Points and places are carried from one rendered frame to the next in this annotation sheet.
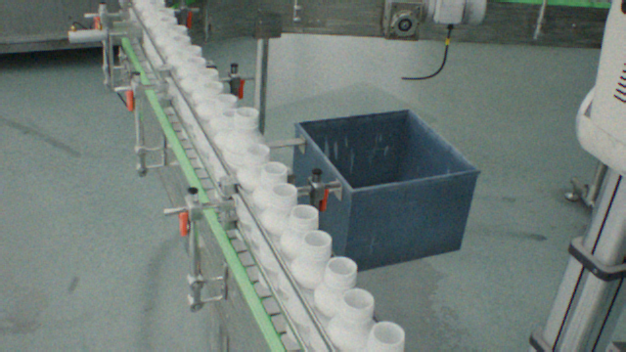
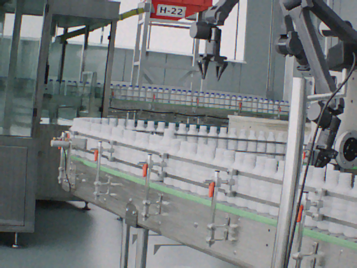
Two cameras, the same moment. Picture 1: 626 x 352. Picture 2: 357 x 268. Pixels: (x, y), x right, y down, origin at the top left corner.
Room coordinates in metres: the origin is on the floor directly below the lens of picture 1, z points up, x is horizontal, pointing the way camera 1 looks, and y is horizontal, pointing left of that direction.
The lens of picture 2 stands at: (-1.83, 0.24, 1.33)
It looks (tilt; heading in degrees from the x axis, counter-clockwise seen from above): 3 degrees down; 357
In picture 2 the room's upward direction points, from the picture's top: 5 degrees clockwise
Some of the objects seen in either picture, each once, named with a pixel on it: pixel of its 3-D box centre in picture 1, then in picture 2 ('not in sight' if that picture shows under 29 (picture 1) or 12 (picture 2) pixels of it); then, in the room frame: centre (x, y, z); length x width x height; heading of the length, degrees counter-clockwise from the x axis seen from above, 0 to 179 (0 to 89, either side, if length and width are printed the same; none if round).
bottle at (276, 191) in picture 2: not in sight; (281, 188); (0.34, -0.19, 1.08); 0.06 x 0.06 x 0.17
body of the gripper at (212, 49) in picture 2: not in sight; (213, 50); (1.04, -0.01, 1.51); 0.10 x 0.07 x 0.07; 117
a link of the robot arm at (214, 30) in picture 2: not in sight; (213, 34); (1.03, -0.01, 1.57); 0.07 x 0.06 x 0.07; 118
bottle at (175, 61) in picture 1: (182, 75); (118, 148); (1.34, 0.32, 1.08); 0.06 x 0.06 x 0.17
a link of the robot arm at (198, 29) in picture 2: not in sight; (206, 25); (1.02, 0.02, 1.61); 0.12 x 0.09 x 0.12; 118
